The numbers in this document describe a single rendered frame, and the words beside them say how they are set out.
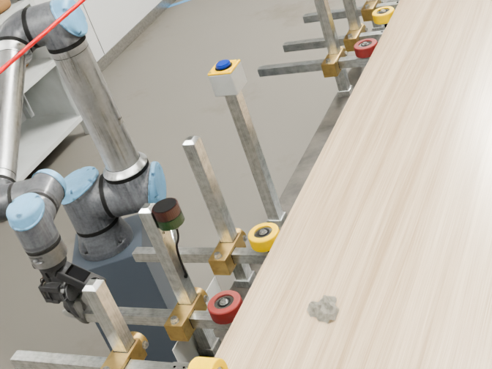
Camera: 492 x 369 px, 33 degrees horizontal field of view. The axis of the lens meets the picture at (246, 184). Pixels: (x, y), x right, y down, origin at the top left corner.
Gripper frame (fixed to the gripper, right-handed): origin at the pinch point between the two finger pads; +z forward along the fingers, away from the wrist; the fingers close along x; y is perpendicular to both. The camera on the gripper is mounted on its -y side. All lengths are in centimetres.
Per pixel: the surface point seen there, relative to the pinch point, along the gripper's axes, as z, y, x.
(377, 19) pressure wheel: -7, -40, -146
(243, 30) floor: 85, 129, -357
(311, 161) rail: 12, -30, -86
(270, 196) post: 1, -31, -53
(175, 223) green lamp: -29.6, -35.9, -2.3
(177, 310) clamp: -4.9, -28.2, -0.1
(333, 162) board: -8, -51, -56
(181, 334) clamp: -2.5, -30.7, 4.9
